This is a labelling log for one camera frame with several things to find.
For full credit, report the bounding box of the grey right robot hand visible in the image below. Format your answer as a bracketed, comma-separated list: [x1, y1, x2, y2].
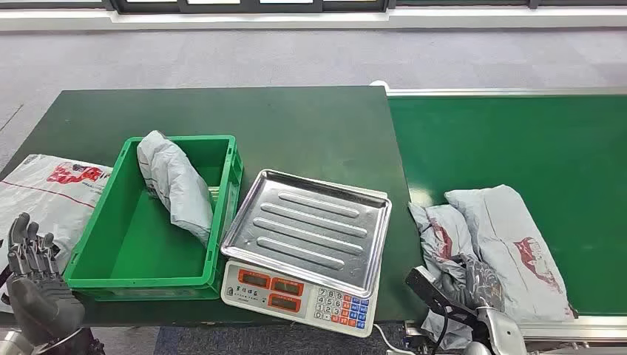
[441, 254, 506, 312]

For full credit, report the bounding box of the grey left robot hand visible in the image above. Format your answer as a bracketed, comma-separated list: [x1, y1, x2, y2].
[6, 212, 87, 347]

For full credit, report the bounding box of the grey red-print package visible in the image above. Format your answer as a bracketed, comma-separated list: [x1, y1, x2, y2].
[444, 184, 577, 323]
[407, 202, 480, 352]

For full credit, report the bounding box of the flat grey red-print package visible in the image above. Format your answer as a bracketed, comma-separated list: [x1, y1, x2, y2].
[444, 184, 577, 323]

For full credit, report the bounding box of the green conveyor belt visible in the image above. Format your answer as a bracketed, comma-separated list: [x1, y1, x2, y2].
[387, 95, 627, 317]

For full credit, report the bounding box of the plain grey mailer package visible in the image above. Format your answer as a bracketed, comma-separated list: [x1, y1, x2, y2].
[136, 130, 215, 249]

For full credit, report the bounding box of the large white printed bag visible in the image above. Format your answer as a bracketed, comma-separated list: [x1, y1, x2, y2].
[0, 154, 114, 314]

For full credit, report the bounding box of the green plastic crate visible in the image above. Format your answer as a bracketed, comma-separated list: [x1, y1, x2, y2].
[64, 135, 245, 302]

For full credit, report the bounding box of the electronic scale with steel tray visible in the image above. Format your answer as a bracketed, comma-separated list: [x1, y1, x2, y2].
[220, 169, 393, 339]

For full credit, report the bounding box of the dark green table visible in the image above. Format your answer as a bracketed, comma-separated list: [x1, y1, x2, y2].
[0, 86, 428, 328]

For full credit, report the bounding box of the white window sill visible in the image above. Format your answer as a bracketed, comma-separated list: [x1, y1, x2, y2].
[0, 5, 627, 33]

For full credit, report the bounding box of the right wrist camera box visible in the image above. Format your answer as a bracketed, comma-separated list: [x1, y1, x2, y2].
[404, 266, 482, 330]

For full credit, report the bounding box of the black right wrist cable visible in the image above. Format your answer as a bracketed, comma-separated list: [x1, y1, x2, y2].
[430, 313, 450, 355]

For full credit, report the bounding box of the silver conveyor frame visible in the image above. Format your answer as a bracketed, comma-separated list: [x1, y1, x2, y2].
[369, 80, 627, 355]

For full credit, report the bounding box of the white scale cable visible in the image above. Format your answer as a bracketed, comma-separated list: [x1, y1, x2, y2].
[373, 323, 418, 355]

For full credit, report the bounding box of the dark window frame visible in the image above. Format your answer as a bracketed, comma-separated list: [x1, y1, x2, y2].
[0, 0, 627, 14]

